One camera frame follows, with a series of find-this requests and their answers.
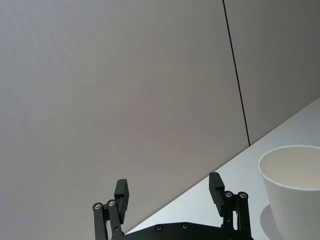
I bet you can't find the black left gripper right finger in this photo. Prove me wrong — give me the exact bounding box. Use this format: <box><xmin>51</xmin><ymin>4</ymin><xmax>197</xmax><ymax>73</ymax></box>
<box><xmin>208</xmin><ymin>171</ymin><xmax>252</xmax><ymax>237</ymax></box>

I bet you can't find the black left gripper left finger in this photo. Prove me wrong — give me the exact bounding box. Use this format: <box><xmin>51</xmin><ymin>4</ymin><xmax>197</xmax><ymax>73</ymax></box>
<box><xmin>92</xmin><ymin>178</ymin><xmax>130</xmax><ymax>240</ymax></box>

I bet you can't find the white paper cup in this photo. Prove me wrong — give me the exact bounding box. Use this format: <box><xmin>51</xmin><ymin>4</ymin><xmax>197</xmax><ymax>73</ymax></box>
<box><xmin>257</xmin><ymin>145</ymin><xmax>320</xmax><ymax>240</ymax></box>

